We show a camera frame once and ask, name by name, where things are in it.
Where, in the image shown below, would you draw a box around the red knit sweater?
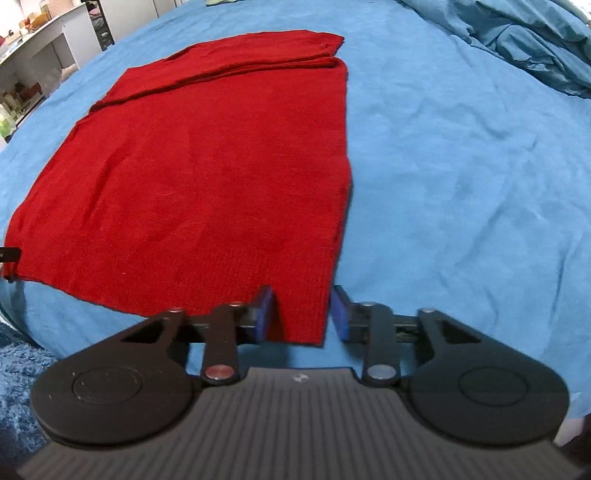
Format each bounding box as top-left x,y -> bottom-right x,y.
2,30 -> 352,345

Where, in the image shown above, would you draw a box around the blue shaggy rug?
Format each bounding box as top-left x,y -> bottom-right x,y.
0,323 -> 56,468

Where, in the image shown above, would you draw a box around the blue bed sheet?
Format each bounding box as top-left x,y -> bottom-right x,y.
1,1 -> 590,417

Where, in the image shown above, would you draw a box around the white desk shelf unit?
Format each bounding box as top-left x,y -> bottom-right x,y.
1,2 -> 101,137

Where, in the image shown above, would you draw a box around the white wardrobe cabinet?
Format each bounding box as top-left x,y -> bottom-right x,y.
89,0 -> 183,43

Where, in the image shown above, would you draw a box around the green pillow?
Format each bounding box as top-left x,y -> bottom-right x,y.
205,0 -> 238,7

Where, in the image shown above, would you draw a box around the blue folded duvet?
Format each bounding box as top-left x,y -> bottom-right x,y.
405,1 -> 590,99

